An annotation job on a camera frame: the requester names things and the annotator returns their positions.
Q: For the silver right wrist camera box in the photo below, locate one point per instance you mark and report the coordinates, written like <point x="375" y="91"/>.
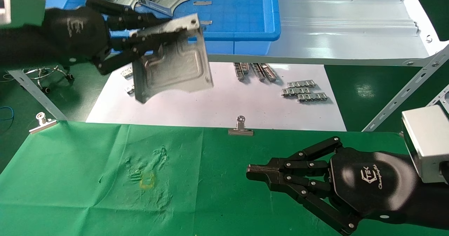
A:
<point x="428" y="141"/>

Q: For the blue plastic bin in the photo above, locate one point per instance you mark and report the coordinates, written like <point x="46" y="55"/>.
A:
<point x="238" y="11"/>

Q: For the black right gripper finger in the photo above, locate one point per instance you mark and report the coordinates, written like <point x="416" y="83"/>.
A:
<point x="305" y="165"/>
<point x="305" y="185"/>

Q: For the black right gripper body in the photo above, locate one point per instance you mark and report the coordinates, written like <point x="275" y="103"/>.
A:
<point x="372" y="183"/>

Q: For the grey tape strip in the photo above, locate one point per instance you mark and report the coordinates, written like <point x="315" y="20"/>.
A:
<point x="202" y="2"/>
<point x="207" y="22"/>

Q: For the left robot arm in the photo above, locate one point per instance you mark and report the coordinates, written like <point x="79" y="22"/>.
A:
<point x="21" y="46"/>

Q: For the grey metal rack shelf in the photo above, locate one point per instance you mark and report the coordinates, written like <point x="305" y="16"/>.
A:
<point x="333" y="32"/>

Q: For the perforated metal rack post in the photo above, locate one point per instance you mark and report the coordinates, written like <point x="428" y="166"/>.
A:
<point x="403" y="88"/>
<point x="35" y="94"/>

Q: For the chrome chair base with casters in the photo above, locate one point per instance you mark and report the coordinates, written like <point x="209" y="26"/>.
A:
<point x="69" y="76"/>

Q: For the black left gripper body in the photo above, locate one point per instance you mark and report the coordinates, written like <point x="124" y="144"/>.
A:
<point x="77" y="32"/>

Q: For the silver binder clip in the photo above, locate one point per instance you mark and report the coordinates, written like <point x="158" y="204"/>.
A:
<point x="240" y="132"/>
<point x="44" y="125"/>

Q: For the green table cloth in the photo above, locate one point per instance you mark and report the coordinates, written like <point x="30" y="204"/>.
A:
<point x="105" y="194"/>

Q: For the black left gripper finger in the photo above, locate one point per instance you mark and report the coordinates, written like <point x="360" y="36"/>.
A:
<point x="133" y="20"/>
<point x="122" y="44"/>

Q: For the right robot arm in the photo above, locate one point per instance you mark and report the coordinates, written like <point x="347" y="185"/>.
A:
<point x="435" y="208"/>

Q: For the small ribbed metal part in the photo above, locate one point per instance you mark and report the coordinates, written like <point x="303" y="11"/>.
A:
<point x="130" y="89"/>
<point x="127" y="73"/>
<point x="270" y="74"/>
<point x="301" y="85"/>
<point x="241" y="71"/>
<point x="296" y="92"/>
<point x="258" y="73"/>
<point x="312" y="97"/>

